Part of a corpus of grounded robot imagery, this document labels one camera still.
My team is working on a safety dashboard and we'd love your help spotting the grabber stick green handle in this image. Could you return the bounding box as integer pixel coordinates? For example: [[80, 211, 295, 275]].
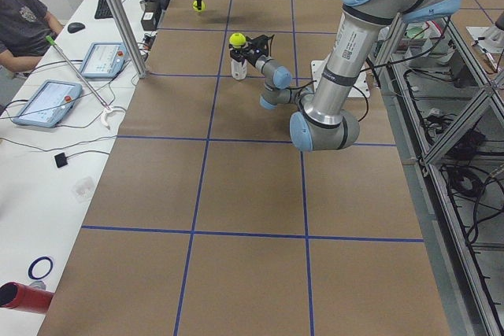
[[45, 35, 118, 129]]

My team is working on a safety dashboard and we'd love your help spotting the far blue teach pendant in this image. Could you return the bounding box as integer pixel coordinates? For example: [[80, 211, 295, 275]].
[[80, 42, 128, 79]]

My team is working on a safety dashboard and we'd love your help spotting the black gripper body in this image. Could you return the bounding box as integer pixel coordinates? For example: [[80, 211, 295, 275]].
[[242, 35, 275, 65]]

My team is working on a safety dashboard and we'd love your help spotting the blue tape roll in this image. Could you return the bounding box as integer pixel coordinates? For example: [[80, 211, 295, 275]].
[[28, 256, 54, 281]]

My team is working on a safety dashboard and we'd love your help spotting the black keyboard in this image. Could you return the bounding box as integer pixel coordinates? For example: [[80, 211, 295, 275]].
[[94, 0, 113, 20]]

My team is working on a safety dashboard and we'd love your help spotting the near blue teach pendant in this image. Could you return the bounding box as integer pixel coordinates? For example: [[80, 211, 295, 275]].
[[12, 79, 83, 128]]

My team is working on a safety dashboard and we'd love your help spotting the Wilson tennis ball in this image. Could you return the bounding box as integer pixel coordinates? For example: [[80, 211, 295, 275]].
[[192, 1, 206, 13]]

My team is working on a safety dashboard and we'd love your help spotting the blue teach pendant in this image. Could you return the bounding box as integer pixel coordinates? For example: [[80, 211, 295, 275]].
[[80, 42, 128, 79], [12, 79, 83, 128]]

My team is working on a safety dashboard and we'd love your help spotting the brown paper table mat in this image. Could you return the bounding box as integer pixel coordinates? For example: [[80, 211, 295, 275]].
[[39, 0, 450, 335]]

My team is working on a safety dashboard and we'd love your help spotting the seated person grey shirt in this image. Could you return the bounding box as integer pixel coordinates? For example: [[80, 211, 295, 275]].
[[1, 0, 63, 73]]

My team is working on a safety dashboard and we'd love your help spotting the red cylinder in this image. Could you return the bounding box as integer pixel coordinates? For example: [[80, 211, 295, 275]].
[[1, 282, 54, 314]]

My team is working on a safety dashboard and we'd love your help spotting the aluminium frame post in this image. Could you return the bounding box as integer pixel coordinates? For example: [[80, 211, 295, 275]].
[[107, 0, 146, 79]]

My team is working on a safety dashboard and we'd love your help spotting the black computer mouse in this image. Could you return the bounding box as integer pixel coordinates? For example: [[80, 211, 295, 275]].
[[67, 22, 86, 34]]

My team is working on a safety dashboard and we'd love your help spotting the small black square device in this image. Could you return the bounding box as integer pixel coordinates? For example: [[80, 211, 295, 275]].
[[54, 153, 68, 168]]

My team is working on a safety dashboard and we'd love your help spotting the Roland Garros tennis ball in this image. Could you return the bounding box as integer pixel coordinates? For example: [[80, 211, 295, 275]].
[[228, 32, 246, 49]]

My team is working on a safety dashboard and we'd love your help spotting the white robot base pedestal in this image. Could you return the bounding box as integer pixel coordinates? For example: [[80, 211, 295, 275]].
[[310, 60, 370, 98]]

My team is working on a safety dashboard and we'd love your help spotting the clear tennis ball can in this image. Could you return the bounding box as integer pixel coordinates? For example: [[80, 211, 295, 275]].
[[231, 56, 247, 80]]

